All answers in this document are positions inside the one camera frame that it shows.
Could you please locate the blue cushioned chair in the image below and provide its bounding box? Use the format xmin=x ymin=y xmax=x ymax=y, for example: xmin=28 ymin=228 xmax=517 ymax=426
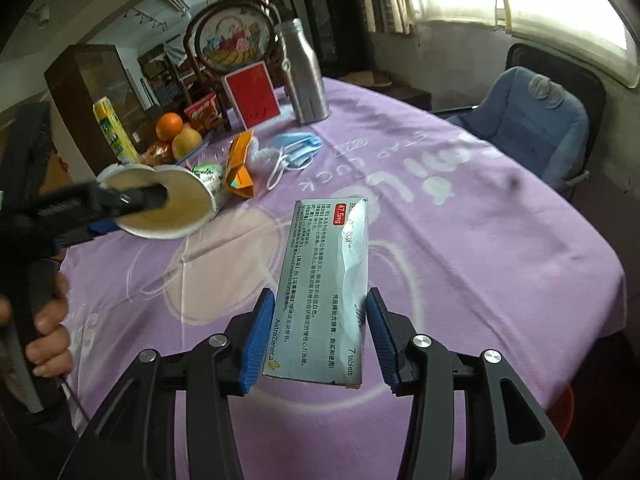
xmin=444 ymin=66 xmax=592 ymax=187
xmin=429 ymin=42 xmax=609 ymax=202

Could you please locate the brown wooden cabinet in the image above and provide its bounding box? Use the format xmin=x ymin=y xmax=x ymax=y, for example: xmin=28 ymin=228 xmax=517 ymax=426
xmin=43 ymin=43 xmax=152 ymax=137

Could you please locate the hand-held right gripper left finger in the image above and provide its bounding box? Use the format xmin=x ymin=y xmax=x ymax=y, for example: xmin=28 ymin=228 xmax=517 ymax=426
xmin=60 ymin=290 xmax=277 ymax=480

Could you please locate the person's left hand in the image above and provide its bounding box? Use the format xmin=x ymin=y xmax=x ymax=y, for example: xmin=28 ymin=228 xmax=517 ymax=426
xmin=0 ymin=270 xmax=74 ymax=380

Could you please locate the red plastic bucket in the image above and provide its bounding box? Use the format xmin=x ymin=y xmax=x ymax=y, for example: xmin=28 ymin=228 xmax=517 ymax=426
xmin=545 ymin=385 xmax=577 ymax=442

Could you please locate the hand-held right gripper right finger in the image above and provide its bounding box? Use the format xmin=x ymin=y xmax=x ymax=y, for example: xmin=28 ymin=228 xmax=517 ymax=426
xmin=366 ymin=287 xmax=583 ymax=480

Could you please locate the orange fruit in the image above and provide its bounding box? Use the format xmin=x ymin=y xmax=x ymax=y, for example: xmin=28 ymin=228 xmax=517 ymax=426
xmin=155 ymin=112 xmax=185 ymax=142

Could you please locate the blue face mask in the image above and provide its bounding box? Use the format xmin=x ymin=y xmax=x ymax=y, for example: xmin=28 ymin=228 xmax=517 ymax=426
xmin=267 ymin=131 xmax=324 ymax=191

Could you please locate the round framed embroidery ornament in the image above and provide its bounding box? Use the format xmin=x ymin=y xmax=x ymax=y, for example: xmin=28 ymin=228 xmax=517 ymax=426
xmin=183 ymin=0 xmax=282 ymax=88

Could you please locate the white blue medicine box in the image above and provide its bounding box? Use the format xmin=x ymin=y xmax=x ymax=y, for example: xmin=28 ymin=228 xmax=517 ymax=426
xmin=262 ymin=197 xmax=372 ymax=389

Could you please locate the yellow pear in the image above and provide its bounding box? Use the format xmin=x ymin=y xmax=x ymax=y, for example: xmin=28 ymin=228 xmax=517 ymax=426
xmin=171 ymin=128 xmax=204 ymax=161

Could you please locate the silver metal bottle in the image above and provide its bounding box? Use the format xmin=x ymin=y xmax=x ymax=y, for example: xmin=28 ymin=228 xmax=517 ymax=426
xmin=276 ymin=18 xmax=330 ymax=126

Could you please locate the yellow green package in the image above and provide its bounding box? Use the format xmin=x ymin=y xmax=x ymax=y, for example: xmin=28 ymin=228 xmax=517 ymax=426
xmin=93 ymin=97 xmax=139 ymax=165

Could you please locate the orange wrapped pastry packet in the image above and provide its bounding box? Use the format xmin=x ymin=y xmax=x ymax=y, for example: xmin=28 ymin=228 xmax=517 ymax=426
xmin=139 ymin=140 xmax=177 ymax=167

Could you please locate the white paper cup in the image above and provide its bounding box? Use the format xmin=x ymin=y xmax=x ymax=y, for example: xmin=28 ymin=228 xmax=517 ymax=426
xmin=96 ymin=162 xmax=232 ymax=239

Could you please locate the orange paper carton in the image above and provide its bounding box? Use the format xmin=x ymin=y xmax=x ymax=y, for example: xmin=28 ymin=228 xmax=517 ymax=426
xmin=224 ymin=130 xmax=257 ymax=199

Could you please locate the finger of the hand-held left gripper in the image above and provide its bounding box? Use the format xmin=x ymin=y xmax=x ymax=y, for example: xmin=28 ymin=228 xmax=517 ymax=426
xmin=50 ymin=181 xmax=171 ymax=223
xmin=52 ymin=217 xmax=121 ymax=251

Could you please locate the red and white box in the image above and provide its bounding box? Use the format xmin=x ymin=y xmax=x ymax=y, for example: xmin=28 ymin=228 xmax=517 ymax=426
xmin=221 ymin=60 xmax=281 ymax=131

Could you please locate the red snack packet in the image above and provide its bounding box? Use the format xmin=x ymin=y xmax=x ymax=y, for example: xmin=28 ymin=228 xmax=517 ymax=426
xmin=183 ymin=92 xmax=225 ymax=134

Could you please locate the thin black cable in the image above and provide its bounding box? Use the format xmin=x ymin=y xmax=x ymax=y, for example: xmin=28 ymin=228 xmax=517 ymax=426
xmin=59 ymin=374 xmax=93 ymax=428

